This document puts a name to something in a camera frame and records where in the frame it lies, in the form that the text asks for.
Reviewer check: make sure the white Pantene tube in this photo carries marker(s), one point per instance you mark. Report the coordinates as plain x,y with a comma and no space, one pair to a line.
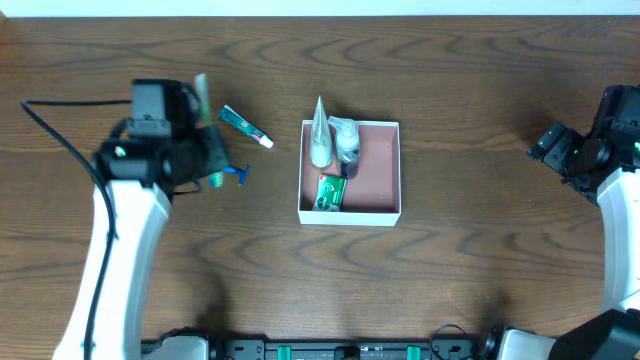
321,145

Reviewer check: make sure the green toothpaste tube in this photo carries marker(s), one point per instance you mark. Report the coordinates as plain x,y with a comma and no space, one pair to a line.
231,117

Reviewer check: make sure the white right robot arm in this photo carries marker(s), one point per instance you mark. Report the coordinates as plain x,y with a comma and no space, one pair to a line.
613,332

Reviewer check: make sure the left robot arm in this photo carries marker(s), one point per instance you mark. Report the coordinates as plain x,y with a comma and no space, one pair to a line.
131,210

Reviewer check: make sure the clear sanitizer pump bottle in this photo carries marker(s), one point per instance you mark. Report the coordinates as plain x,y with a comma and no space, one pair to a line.
347,143

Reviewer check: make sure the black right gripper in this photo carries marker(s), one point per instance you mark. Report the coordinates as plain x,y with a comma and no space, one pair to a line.
552,150

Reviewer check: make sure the green white toothbrush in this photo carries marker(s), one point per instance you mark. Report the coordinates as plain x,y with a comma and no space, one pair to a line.
216,180

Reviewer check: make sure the green Dettol soap box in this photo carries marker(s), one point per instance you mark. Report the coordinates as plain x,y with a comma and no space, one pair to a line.
330,193

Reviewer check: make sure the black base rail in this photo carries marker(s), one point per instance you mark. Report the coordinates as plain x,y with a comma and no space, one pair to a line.
325,350

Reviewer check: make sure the white box with maroon interior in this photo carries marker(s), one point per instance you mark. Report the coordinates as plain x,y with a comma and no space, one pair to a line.
374,196

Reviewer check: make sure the blue disposable razor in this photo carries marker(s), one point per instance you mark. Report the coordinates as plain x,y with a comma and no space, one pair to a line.
241,173

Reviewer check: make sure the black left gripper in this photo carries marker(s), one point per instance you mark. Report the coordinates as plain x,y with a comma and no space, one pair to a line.
211,151

